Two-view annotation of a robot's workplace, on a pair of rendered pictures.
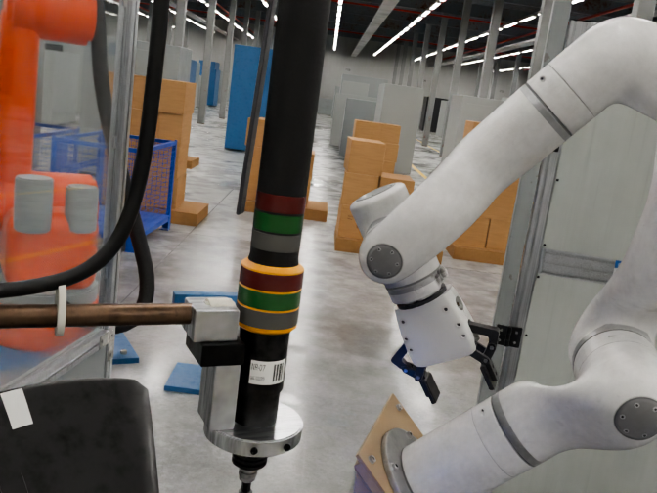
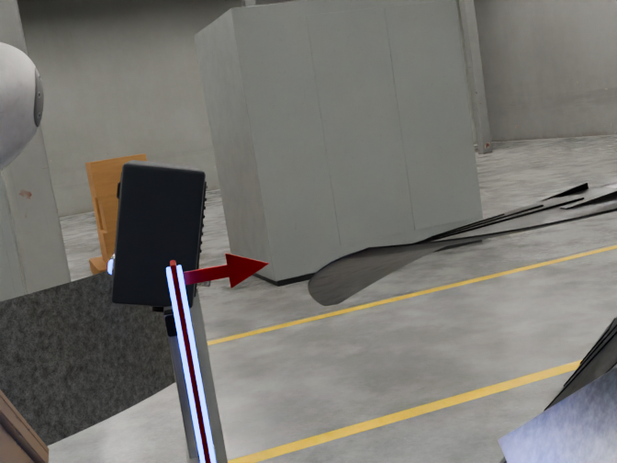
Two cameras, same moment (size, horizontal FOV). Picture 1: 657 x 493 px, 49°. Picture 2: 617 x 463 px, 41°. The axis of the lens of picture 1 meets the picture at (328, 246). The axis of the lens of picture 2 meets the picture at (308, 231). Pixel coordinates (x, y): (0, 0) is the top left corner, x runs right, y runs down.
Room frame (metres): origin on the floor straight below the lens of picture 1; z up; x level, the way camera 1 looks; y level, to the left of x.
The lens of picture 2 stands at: (0.89, 0.53, 1.27)
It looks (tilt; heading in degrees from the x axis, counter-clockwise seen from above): 7 degrees down; 253
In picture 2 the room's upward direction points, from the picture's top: 9 degrees counter-clockwise
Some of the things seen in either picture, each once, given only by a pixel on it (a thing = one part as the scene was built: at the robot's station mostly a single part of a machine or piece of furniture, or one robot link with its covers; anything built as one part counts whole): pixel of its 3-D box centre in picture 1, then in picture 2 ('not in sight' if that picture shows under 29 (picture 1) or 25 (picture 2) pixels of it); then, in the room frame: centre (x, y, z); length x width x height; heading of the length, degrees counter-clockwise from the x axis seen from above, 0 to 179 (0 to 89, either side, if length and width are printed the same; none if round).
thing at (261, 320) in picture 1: (267, 311); not in sight; (0.47, 0.04, 1.55); 0.04 x 0.04 x 0.01
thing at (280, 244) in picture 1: (276, 238); not in sight; (0.47, 0.04, 1.60); 0.03 x 0.03 x 0.01
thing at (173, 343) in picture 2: not in sight; (187, 382); (0.76, -0.54, 0.96); 0.03 x 0.03 x 0.20; 82
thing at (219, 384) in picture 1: (246, 370); not in sight; (0.47, 0.04, 1.50); 0.09 x 0.07 x 0.10; 117
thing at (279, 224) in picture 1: (278, 219); not in sight; (0.47, 0.04, 1.61); 0.03 x 0.03 x 0.01
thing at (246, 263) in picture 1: (269, 292); not in sight; (0.47, 0.04, 1.56); 0.04 x 0.04 x 0.05
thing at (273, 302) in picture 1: (269, 292); not in sight; (0.47, 0.04, 1.56); 0.04 x 0.04 x 0.01
